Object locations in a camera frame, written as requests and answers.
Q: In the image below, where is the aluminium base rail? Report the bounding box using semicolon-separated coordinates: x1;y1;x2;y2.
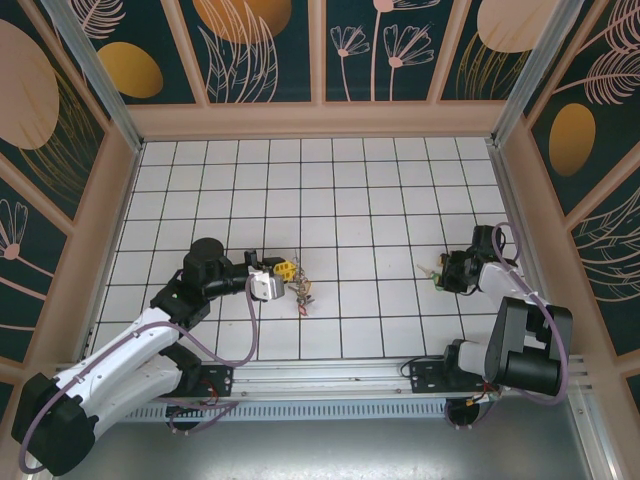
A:
49;352;587;402

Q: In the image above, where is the aluminium side rail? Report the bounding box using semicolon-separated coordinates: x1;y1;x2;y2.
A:
487;143;622;480

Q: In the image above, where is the green-headed key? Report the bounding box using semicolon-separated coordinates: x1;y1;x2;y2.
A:
418;264;445;293

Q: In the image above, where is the aluminium frame post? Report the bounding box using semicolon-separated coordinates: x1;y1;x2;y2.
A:
41;0;147;153
489;0;597;147

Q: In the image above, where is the silver keyring bunch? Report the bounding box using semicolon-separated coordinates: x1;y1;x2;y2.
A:
291;257;317;320

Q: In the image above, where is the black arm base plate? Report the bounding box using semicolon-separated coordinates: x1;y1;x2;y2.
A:
408;358;501;397
164;363;236;400

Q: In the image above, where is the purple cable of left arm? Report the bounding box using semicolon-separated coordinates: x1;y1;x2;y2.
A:
19;277;260;475

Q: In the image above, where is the perforated grey cable duct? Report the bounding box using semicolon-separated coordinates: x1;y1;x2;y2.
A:
124;399;501;423

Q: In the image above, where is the grey metal sheet panel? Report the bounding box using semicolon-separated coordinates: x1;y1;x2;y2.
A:
29;394;617;480

